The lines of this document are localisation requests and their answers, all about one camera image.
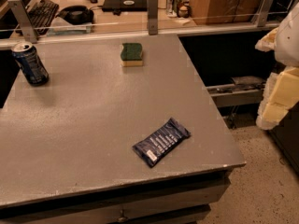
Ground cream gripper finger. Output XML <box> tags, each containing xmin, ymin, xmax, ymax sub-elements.
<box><xmin>255</xmin><ymin>28</ymin><xmax>278</xmax><ymax>52</ymax></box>
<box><xmin>256</xmin><ymin>67</ymin><xmax>299</xmax><ymax>130</ymax></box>

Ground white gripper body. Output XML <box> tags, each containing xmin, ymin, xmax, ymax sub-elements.
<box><xmin>275</xmin><ymin>3</ymin><xmax>299</xmax><ymax>67</ymax></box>

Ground blue pepsi can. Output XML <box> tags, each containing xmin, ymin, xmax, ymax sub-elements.
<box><xmin>11</xmin><ymin>41</ymin><xmax>49</xmax><ymax>86</ymax></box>

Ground grey metal shelf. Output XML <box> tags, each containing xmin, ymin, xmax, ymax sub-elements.
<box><xmin>206</xmin><ymin>76</ymin><xmax>265</xmax><ymax>107</ymax></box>

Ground brown cardboard box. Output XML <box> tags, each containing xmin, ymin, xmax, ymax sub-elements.
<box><xmin>189</xmin><ymin>0</ymin><xmax>262</xmax><ymax>25</ymax></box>

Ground small round jar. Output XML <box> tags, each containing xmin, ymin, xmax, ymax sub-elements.
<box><xmin>178</xmin><ymin>6</ymin><xmax>190</xmax><ymax>18</ymax></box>

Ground green and yellow sponge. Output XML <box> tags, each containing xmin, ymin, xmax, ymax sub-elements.
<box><xmin>121</xmin><ymin>43</ymin><xmax>143</xmax><ymax>67</ymax></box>

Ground dark blue snack packet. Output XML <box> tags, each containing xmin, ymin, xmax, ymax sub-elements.
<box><xmin>133</xmin><ymin>118</ymin><xmax>191</xmax><ymax>168</ymax></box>

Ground black laptop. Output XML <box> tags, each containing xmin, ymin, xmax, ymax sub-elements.
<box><xmin>102</xmin><ymin>0</ymin><xmax>147</xmax><ymax>12</ymax></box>

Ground black headphones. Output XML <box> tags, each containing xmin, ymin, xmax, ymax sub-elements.
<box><xmin>58</xmin><ymin>6</ymin><xmax>94</xmax><ymax>25</ymax></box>

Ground black keyboard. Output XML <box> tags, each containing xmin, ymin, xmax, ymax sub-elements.
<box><xmin>23</xmin><ymin>0</ymin><xmax>59</xmax><ymax>35</ymax></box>

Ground right metal bracket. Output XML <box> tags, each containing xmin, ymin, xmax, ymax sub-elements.
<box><xmin>255</xmin><ymin>0</ymin><xmax>274</xmax><ymax>27</ymax></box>

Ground metal bracket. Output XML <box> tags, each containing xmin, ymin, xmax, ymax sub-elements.
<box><xmin>8</xmin><ymin>0</ymin><xmax>38</xmax><ymax>44</ymax></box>
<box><xmin>255</xmin><ymin>0</ymin><xmax>274</xmax><ymax>27</ymax></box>
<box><xmin>147</xmin><ymin>0</ymin><xmax>158</xmax><ymax>35</ymax></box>

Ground middle metal bracket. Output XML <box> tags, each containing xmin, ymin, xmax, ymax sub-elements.
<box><xmin>147</xmin><ymin>0</ymin><xmax>158</xmax><ymax>35</ymax></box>

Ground grey drawer with handle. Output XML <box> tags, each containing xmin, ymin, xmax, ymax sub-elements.
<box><xmin>0</xmin><ymin>173</ymin><xmax>230</xmax><ymax>224</ymax></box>

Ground left metal bracket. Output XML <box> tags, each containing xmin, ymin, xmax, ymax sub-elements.
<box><xmin>8</xmin><ymin>0</ymin><xmax>38</xmax><ymax>44</ymax></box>

